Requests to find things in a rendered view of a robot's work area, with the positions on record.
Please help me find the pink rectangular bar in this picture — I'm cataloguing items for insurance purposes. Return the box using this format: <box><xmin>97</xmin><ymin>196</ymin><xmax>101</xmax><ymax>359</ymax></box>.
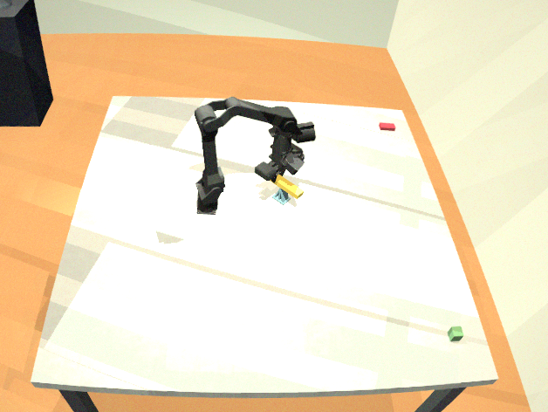
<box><xmin>379</xmin><ymin>123</ymin><xmax>396</xmax><ymax>132</ymax></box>

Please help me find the yellow bar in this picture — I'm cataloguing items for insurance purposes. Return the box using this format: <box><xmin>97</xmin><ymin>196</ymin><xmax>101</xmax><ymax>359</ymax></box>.
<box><xmin>274</xmin><ymin>175</ymin><xmax>304</xmax><ymax>199</ymax></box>

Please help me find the small green cube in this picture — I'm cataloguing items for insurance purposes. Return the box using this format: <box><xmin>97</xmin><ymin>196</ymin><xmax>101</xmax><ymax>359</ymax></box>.
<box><xmin>448</xmin><ymin>326</ymin><xmax>464</xmax><ymax>342</ymax></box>

